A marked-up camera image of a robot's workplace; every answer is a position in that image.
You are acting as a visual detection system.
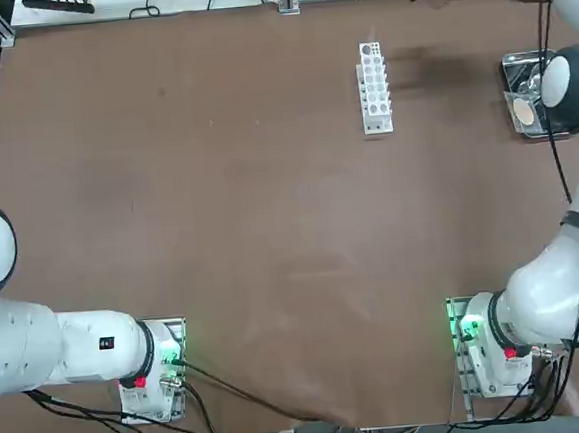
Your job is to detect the black left arm base cable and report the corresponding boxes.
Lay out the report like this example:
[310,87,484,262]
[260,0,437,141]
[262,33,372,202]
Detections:
[23,346,338,433]

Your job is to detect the steel tray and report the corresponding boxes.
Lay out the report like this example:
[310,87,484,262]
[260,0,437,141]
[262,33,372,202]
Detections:
[499,47,573,145]

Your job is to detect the black right arm base cables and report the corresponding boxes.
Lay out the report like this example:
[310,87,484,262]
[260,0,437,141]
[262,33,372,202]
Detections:
[488,344,579,428]

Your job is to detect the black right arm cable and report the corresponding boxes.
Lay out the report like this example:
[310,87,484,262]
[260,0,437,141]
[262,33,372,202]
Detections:
[534,0,572,206]

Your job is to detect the glass alcohol lamp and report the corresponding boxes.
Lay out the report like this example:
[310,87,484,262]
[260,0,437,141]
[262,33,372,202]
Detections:
[517,68,548,100]

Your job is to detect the white test tube rack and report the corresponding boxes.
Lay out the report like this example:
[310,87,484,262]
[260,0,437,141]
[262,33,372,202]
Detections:
[353,40,395,137]

